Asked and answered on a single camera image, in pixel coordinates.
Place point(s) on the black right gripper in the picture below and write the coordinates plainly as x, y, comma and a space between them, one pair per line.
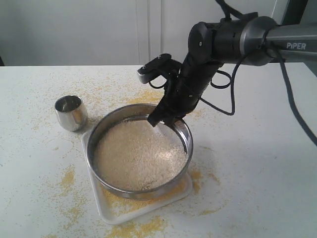
180, 98

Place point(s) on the yellow and white grain mix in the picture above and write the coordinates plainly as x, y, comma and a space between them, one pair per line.
135, 156

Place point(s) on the round steel mesh sieve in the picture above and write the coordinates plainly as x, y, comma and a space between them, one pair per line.
179, 134

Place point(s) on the stainless steel cup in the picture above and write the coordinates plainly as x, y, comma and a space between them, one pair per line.
71, 112

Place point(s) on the yellow sieved millet in tray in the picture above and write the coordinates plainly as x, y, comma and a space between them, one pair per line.
125, 205

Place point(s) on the white square plastic tray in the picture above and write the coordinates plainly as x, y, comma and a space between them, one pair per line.
112, 218

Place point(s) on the white cabinet behind table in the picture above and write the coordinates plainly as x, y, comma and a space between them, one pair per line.
98, 32

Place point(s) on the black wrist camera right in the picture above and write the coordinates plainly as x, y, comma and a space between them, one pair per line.
163, 65

